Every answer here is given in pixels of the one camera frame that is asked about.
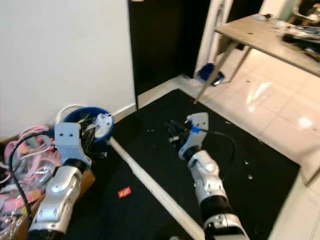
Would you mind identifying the white crumpled trash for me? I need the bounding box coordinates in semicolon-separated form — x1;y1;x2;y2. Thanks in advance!
94;114;113;137

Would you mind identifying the blue round rubbish bin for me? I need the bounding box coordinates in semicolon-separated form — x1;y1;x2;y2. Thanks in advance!
62;106;115;151

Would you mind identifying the black floor mat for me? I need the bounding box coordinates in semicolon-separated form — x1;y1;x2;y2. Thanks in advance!
105;89;302;240
65;150;181;240

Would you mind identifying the brown cardboard box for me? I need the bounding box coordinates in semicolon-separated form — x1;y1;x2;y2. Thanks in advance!
0;135;97;240

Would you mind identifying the blue plastic container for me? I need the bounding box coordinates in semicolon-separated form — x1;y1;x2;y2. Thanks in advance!
196;62;226;87

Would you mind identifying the light wooden table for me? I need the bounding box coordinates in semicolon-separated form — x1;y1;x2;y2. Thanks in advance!
192;14;320;103

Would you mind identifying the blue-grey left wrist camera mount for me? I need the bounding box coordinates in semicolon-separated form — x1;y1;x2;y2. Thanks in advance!
55;122;92;168

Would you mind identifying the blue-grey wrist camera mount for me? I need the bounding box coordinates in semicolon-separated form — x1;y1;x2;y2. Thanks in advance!
55;122;92;168
182;113;209;153

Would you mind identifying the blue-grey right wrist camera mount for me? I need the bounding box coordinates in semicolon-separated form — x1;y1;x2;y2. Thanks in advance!
182;113;209;153

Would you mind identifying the white plastic ring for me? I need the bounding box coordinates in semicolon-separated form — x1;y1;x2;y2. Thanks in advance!
55;104;81;128

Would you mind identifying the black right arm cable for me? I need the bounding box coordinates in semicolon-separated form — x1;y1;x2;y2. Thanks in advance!
192;127;237;176

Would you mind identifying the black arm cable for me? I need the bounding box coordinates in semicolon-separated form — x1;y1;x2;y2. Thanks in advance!
192;127;237;176
10;131;56;236

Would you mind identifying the pink cable bundle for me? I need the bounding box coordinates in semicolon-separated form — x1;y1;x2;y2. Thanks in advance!
0;125;61;236

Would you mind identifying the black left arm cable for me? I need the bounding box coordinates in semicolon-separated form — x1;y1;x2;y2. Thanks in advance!
10;131;56;236

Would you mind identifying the white door frame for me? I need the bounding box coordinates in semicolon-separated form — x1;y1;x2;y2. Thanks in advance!
195;0;228;78

